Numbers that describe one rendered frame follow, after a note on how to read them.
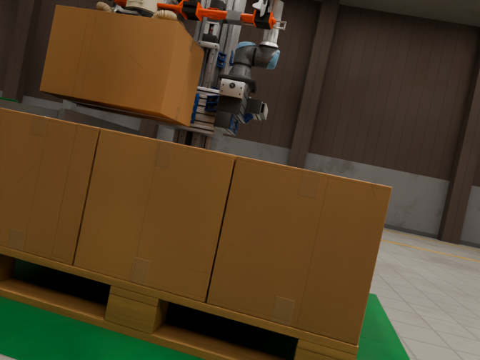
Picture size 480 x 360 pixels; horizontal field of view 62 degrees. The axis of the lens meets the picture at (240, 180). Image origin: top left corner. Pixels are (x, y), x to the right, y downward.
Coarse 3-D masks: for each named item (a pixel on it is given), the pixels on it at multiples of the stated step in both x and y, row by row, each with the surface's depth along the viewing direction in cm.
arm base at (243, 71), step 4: (236, 64) 241; (240, 64) 240; (244, 64) 240; (248, 64) 241; (232, 68) 242; (236, 68) 240; (240, 68) 239; (244, 68) 240; (248, 68) 241; (232, 72) 242; (236, 72) 239; (240, 72) 239; (244, 72) 239; (248, 72) 241; (240, 76) 238; (244, 76) 239; (248, 76) 240
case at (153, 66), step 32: (64, 32) 182; (96, 32) 179; (128, 32) 176; (160, 32) 173; (64, 64) 181; (96, 64) 178; (128, 64) 176; (160, 64) 173; (192, 64) 197; (64, 96) 186; (96, 96) 178; (128, 96) 175; (160, 96) 173; (192, 96) 207
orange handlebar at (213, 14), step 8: (120, 0) 196; (168, 8) 192; (176, 8) 191; (200, 8) 188; (208, 8) 187; (208, 16) 192; (216, 16) 189; (224, 16) 190; (248, 16) 183; (272, 24) 185
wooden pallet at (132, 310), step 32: (0, 256) 122; (32, 256) 116; (0, 288) 119; (32, 288) 124; (128, 288) 111; (96, 320) 112; (128, 320) 110; (160, 320) 114; (256, 320) 104; (192, 352) 107; (224, 352) 108; (256, 352) 112; (320, 352) 100; (352, 352) 99
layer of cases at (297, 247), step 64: (0, 128) 119; (64, 128) 115; (0, 192) 119; (64, 192) 115; (128, 192) 111; (192, 192) 108; (256, 192) 104; (320, 192) 101; (384, 192) 98; (64, 256) 115; (128, 256) 111; (192, 256) 107; (256, 256) 104; (320, 256) 101; (320, 320) 101
